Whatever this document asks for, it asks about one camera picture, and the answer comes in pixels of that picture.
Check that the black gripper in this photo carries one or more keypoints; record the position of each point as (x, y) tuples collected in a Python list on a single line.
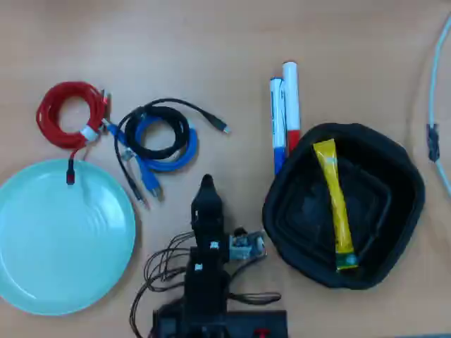
[(208, 232)]

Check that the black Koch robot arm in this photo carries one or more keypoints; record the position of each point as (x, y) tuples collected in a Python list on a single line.
[(204, 281)]

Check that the light green round bowl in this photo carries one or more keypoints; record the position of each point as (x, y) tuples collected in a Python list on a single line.
[(63, 246)]

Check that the black square bowl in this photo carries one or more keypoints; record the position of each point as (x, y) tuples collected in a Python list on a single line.
[(398, 169)]

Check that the white marker blue cap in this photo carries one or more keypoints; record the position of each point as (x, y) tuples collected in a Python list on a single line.
[(278, 119)]

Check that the yellow stick sachet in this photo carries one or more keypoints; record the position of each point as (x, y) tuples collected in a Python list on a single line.
[(338, 197)]

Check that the white marker red cap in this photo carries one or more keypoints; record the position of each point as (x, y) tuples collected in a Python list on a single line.
[(291, 98)]

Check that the red base clamp knob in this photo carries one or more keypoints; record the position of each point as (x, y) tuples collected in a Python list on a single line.
[(261, 333)]

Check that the bare circuit board camera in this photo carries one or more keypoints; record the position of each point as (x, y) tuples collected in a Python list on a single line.
[(243, 246)]

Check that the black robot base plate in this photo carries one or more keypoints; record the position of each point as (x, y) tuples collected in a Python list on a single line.
[(275, 324)]

